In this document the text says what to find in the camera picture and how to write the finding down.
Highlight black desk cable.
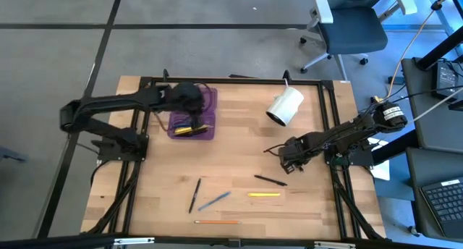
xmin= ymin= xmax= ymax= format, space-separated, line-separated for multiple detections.
xmin=368 ymin=85 xmax=463 ymax=106

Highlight black pen white print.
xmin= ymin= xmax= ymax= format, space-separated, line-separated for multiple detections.
xmin=187 ymin=177 xmax=202 ymax=214

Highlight grey chair base leg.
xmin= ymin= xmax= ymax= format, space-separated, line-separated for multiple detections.
xmin=0 ymin=146 xmax=28 ymax=164

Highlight white paper sheet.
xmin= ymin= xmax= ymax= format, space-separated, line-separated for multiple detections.
xmin=370 ymin=138 xmax=391 ymax=182

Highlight black power adapter box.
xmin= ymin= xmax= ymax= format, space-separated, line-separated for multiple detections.
xmin=432 ymin=59 xmax=463 ymax=101

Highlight slim yellow pen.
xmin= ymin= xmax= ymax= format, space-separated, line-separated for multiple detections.
xmin=174 ymin=125 xmax=198 ymax=136

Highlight tan hanging cable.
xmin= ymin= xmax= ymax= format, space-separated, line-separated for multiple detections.
xmin=378 ymin=0 xmax=456 ymax=107

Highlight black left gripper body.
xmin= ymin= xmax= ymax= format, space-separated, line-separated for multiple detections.
xmin=168 ymin=81 xmax=205 ymax=116

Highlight purple plastic supply box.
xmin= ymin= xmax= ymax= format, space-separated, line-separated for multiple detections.
xmin=166 ymin=85 xmax=219 ymax=141

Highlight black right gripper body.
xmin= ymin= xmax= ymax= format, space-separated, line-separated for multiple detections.
xmin=277 ymin=135 xmax=315 ymax=166

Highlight orange pencil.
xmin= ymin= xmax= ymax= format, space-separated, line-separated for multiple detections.
xmin=194 ymin=219 xmax=241 ymax=225

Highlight dark grey side table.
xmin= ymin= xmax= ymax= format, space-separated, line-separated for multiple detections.
xmin=404 ymin=146 xmax=463 ymax=242
xmin=401 ymin=56 xmax=463 ymax=155

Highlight black keyboard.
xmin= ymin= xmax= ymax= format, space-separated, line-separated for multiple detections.
xmin=418 ymin=176 xmax=463 ymax=241

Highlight black diagonal stand beam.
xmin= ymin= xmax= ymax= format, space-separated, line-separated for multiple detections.
xmin=415 ymin=34 xmax=463 ymax=71
xmin=372 ymin=128 xmax=421 ymax=166

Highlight blue ballpoint pen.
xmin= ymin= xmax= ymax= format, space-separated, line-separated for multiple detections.
xmin=197 ymin=191 xmax=232 ymax=212

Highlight black crossbar silver brackets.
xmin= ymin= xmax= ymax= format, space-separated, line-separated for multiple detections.
xmin=0 ymin=233 xmax=463 ymax=249

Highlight black metal table frame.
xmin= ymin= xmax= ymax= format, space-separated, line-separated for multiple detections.
xmin=81 ymin=68 xmax=390 ymax=242

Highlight dark blue office chair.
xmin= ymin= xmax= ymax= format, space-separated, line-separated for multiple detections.
xmin=299 ymin=0 xmax=419 ymax=82

